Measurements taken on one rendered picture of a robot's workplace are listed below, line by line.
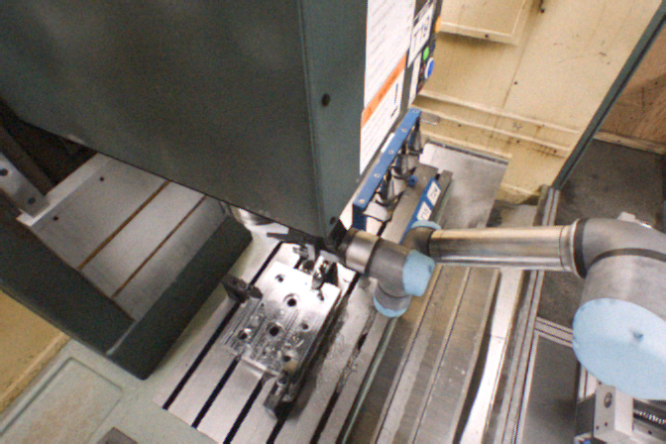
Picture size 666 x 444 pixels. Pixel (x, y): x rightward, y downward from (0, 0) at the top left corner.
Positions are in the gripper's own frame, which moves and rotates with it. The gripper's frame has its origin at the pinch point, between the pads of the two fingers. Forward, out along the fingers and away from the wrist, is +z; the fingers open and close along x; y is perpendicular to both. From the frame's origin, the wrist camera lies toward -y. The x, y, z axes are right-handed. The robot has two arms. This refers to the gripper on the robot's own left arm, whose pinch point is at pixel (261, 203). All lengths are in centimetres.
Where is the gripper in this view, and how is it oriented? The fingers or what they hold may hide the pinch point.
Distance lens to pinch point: 78.8
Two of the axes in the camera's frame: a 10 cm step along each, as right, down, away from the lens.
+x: 4.5, -7.2, 5.4
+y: 0.0, 6.0, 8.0
